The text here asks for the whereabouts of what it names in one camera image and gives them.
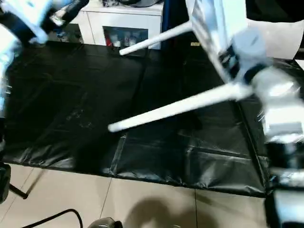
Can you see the white plastic table leg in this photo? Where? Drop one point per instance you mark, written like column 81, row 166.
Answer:
column 166, row 111
column 154, row 39

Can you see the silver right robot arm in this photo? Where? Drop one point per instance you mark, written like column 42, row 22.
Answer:
column 280, row 95

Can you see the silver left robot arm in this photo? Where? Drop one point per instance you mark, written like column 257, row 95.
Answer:
column 7, row 59

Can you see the white sideboard with glass doors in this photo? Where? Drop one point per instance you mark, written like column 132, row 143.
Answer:
column 92, row 28

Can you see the dark clutter pile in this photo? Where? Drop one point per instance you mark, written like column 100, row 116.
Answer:
column 110, row 2

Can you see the small white jar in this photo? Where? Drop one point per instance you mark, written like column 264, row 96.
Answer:
column 127, row 39
column 116, row 43

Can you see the black furniture with gold label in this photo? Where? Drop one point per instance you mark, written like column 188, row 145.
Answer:
column 178, row 47

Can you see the grey cushion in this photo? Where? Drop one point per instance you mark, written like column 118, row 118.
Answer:
column 285, row 35

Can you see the grey rounded bag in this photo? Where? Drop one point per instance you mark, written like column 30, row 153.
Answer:
column 142, row 2

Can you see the black work mat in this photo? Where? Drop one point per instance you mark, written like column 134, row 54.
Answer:
column 71, row 95

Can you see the black metal support rod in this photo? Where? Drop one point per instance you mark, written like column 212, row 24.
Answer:
column 35, row 183

